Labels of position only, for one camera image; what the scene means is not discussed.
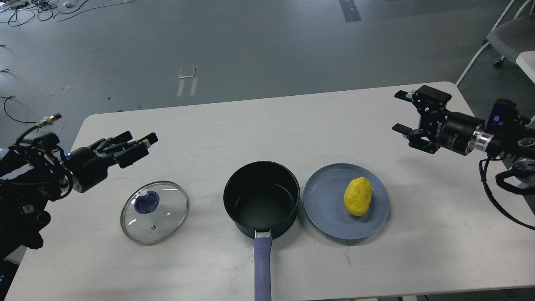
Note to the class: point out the glass pot lid blue knob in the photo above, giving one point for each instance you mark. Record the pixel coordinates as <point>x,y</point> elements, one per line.
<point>154,212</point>

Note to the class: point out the grey office chair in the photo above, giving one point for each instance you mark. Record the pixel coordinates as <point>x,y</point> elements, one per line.
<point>510,38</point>

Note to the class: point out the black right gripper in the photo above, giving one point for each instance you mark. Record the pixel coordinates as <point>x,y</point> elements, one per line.
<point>438,129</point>

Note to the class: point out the blue round plate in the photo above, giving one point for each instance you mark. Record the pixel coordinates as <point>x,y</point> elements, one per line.
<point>324,205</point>

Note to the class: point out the dark blue saucepan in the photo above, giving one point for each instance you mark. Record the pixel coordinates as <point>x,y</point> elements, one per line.
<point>262,198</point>

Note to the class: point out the white table at right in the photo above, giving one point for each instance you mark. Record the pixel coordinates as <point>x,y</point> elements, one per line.
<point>526,61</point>

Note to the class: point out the yellow potato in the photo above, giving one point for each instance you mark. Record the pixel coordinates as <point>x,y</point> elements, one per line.
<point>358,196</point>

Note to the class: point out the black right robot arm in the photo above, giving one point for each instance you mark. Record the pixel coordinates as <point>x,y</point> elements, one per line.
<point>505,135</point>

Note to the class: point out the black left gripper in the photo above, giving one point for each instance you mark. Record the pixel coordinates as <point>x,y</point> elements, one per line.
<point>89,165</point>

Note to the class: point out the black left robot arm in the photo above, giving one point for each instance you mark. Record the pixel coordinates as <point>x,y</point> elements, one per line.
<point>35,170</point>

